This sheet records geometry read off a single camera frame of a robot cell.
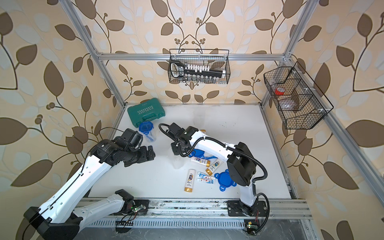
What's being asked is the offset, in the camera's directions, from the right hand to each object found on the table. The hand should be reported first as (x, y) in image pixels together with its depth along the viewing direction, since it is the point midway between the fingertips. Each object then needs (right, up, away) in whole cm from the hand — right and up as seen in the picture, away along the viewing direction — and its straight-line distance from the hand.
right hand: (178, 150), depth 84 cm
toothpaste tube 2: (+16, -17, -2) cm, 23 cm away
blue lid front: (+26, -16, -1) cm, 31 cm away
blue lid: (-22, +13, +9) cm, 27 cm away
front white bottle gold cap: (+7, -16, -3) cm, 18 cm away
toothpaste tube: (+13, -14, 0) cm, 19 cm away
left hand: (-14, 0, -12) cm, 19 cm away
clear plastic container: (-1, -8, +7) cm, 11 cm away
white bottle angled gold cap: (+19, -11, +2) cm, 22 cm away
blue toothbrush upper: (+19, -6, +7) cm, 21 cm away
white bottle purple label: (+16, -8, +4) cm, 18 cm away
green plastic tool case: (-28, +23, +26) cm, 45 cm away
